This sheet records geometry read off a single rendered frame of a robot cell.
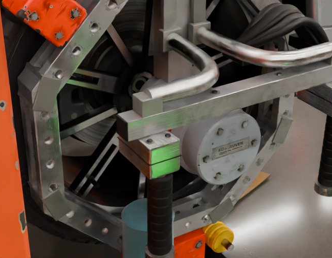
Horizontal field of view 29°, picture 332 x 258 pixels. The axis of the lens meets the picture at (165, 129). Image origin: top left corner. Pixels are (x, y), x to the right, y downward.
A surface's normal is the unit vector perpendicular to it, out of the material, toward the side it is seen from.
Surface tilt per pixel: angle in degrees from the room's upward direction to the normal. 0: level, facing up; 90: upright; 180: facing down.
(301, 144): 0
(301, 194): 0
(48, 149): 90
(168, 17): 90
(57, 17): 90
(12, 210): 90
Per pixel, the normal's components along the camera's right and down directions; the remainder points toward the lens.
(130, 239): -0.63, 0.33
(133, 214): 0.00, -0.88
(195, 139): -0.76, -0.16
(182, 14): 0.53, 0.41
